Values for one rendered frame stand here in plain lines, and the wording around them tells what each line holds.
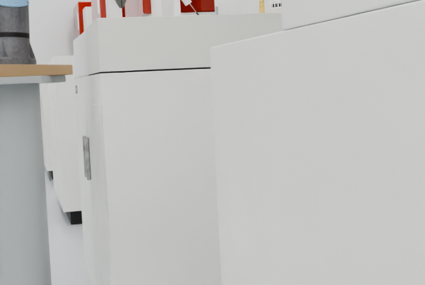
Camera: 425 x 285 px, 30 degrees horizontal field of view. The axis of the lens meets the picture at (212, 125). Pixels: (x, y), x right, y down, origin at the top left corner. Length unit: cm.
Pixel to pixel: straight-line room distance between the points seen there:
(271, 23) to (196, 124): 36
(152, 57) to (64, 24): 850
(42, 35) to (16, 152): 834
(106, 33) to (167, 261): 65
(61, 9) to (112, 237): 859
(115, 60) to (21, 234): 58
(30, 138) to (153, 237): 46
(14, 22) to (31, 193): 50
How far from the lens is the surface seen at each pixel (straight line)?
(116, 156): 217
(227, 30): 223
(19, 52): 235
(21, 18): 238
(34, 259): 239
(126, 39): 217
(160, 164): 219
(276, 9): 233
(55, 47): 1064
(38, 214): 238
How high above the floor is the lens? 78
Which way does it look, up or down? 3 degrees down
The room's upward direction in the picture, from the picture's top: 3 degrees counter-clockwise
